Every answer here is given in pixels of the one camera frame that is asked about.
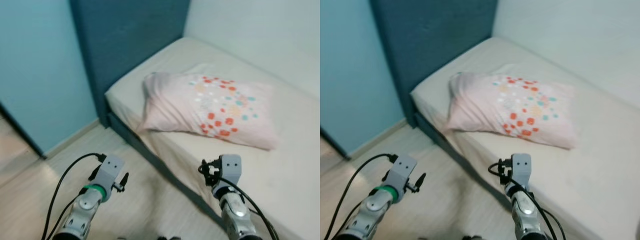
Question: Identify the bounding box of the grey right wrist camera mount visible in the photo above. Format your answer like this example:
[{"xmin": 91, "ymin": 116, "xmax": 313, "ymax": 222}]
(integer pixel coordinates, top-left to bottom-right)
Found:
[
  {"xmin": 510, "ymin": 153, "xmax": 532, "ymax": 187},
  {"xmin": 218, "ymin": 154, "xmax": 243, "ymax": 188}
]

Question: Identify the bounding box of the pink floral pillow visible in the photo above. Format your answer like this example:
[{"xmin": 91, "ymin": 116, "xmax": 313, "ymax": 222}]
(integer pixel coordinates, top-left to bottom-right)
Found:
[
  {"xmin": 445, "ymin": 71, "xmax": 581, "ymax": 151},
  {"xmin": 141, "ymin": 71, "xmax": 281, "ymax": 151}
]

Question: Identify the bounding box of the mattress with beige sheet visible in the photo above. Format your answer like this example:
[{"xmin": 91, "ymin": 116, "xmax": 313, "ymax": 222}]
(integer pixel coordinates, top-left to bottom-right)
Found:
[
  {"xmin": 104, "ymin": 36, "xmax": 321, "ymax": 240},
  {"xmin": 410, "ymin": 36, "xmax": 640, "ymax": 240}
]

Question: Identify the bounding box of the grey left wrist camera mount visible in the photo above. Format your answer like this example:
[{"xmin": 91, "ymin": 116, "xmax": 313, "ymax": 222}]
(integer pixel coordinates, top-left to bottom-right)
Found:
[
  {"xmin": 385, "ymin": 153, "xmax": 418, "ymax": 193},
  {"xmin": 95, "ymin": 153, "xmax": 126, "ymax": 191}
]

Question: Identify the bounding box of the black door frame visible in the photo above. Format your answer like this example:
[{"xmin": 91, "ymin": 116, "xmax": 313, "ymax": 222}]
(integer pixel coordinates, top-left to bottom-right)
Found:
[
  {"xmin": 320, "ymin": 127, "xmax": 349, "ymax": 160},
  {"xmin": 0, "ymin": 102, "xmax": 47, "ymax": 160}
]

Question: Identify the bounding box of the blue-grey upholstered headboard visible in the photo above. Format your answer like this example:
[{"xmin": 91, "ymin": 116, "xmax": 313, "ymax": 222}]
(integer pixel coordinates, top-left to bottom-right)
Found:
[
  {"xmin": 370, "ymin": 0, "xmax": 499, "ymax": 128},
  {"xmin": 69, "ymin": 0, "xmax": 192, "ymax": 128}
]

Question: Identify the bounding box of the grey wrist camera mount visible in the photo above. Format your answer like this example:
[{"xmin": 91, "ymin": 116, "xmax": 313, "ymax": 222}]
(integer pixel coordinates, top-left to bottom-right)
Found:
[
  {"xmin": 218, "ymin": 154, "xmax": 243, "ymax": 188},
  {"xmin": 510, "ymin": 153, "xmax": 532, "ymax": 187},
  {"xmin": 385, "ymin": 153, "xmax": 418, "ymax": 193},
  {"xmin": 95, "ymin": 153, "xmax": 126, "ymax": 191}
]

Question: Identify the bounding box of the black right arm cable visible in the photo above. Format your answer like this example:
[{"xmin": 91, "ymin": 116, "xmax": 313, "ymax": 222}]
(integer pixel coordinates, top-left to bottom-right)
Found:
[
  {"xmin": 488, "ymin": 159, "xmax": 568, "ymax": 240},
  {"xmin": 199, "ymin": 159, "xmax": 281, "ymax": 240}
]

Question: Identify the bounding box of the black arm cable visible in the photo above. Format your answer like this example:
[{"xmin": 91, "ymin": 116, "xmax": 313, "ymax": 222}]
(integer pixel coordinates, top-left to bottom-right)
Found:
[
  {"xmin": 488, "ymin": 159, "xmax": 568, "ymax": 240},
  {"xmin": 199, "ymin": 159, "xmax": 281, "ymax": 240},
  {"xmin": 41, "ymin": 152, "xmax": 107, "ymax": 240},
  {"xmin": 324, "ymin": 153, "xmax": 401, "ymax": 240}
]

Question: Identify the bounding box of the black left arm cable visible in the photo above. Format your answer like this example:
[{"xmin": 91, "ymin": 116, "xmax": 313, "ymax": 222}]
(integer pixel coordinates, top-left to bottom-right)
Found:
[
  {"xmin": 41, "ymin": 152, "xmax": 107, "ymax": 240},
  {"xmin": 324, "ymin": 153, "xmax": 401, "ymax": 240}
]

